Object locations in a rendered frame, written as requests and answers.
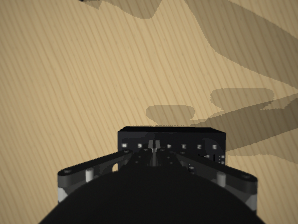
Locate black lighting desk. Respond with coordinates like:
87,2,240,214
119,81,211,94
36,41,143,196
118,126,226,165

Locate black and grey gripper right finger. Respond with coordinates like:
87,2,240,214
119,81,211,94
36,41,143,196
154,140,258,214

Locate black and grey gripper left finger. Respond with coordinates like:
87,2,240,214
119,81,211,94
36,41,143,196
57,140,154,204

